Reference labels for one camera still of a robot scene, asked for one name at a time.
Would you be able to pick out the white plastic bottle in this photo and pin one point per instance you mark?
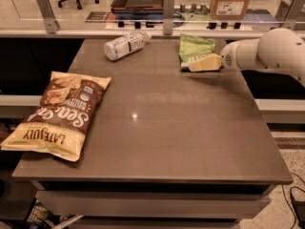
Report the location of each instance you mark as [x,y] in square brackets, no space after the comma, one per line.
[126,44]

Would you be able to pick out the grey metal post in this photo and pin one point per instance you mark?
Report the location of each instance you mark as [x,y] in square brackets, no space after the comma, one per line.
[51,25]
[291,15]
[168,11]

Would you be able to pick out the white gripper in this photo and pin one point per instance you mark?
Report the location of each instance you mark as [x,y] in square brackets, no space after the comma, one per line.
[227,59]

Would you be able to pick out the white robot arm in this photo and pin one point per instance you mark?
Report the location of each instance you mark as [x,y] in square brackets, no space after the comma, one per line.
[277,51]

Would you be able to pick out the grey metal post right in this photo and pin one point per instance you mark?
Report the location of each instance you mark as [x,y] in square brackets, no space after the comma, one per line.
[291,15]

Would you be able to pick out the grey metal post left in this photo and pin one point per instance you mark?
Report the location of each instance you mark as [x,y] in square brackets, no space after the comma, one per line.
[51,25]

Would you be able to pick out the green jalapeno chip bag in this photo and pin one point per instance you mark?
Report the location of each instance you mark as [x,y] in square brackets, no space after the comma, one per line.
[193,48]

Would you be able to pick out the black power adapter with cable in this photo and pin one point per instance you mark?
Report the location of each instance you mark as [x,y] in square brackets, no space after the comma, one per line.
[294,197]

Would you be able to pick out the cardboard box with label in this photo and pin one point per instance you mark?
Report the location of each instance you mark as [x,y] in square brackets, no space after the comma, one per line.
[228,9]

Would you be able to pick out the grey metal post middle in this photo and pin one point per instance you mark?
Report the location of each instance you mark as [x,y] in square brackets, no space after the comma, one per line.
[168,11]

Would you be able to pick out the brown Late July chip bag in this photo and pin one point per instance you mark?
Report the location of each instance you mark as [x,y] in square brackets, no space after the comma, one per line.
[60,123]

